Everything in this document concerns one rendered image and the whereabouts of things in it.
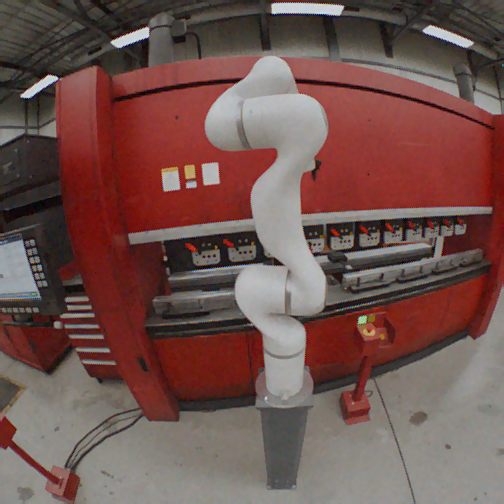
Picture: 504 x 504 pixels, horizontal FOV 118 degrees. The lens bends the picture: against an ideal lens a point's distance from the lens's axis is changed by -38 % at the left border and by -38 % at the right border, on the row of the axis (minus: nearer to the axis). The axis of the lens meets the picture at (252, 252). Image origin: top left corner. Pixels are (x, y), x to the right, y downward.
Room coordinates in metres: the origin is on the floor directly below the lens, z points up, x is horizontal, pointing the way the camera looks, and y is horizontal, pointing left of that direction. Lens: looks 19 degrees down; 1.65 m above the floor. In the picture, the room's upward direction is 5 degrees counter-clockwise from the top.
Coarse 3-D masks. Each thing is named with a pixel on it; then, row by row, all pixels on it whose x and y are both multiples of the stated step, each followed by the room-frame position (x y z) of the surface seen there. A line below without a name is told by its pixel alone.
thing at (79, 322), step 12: (72, 276) 1.64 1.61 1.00; (72, 300) 1.29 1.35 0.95; (84, 300) 1.30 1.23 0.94; (72, 312) 1.32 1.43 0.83; (84, 312) 1.32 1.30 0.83; (72, 324) 1.29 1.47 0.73; (84, 324) 1.30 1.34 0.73; (96, 324) 1.31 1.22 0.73; (72, 336) 1.28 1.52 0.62; (84, 336) 1.29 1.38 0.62; (96, 336) 1.30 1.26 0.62; (84, 348) 1.29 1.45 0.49; (96, 348) 1.30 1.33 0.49; (84, 360) 1.28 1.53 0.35; (96, 360) 1.30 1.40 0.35; (108, 360) 1.32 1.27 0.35; (96, 372) 1.30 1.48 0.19; (108, 372) 1.31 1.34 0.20
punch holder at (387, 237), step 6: (384, 222) 1.38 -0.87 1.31; (390, 222) 1.36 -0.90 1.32; (396, 222) 1.37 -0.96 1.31; (402, 222) 1.37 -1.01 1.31; (384, 228) 1.37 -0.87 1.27; (396, 228) 1.37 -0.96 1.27; (384, 234) 1.37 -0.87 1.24; (390, 234) 1.36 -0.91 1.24; (396, 234) 1.36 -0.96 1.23; (384, 240) 1.36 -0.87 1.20; (390, 240) 1.36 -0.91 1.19; (396, 240) 1.36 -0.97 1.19
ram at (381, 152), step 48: (144, 96) 1.23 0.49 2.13; (192, 96) 1.26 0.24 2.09; (336, 96) 1.33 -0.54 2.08; (384, 96) 1.36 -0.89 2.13; (144, 144) 1.23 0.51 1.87; (192, 144) 1.25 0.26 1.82; (336, 144) 1.33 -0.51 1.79; (384, 144) 1.36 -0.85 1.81; (432, 144) 1.40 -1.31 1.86; (480, 144) 1.47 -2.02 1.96; (144, 192) 1.23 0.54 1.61; (192, 192) 1.25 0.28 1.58; (240, 192) 1.28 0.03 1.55; (336, 192) 1.33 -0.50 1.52; (384, 192) 1.36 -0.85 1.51; (432, 192) 1.40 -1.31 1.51; (480, 192) 1.47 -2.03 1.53; (144, 240) 1.22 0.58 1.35
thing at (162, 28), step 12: (156, 24) 1.29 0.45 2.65; (168, 24) 1.31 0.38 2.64; (180, 24) 1.34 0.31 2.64; (156, 36) 1.30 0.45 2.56; (168, 36) 1.33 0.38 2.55; (180, 36) 1.35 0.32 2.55; (156, 48) 1.30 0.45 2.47; (168, 48) 1.33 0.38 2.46; (156, 60) 1.30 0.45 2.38; (168, 60) 1.33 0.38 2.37
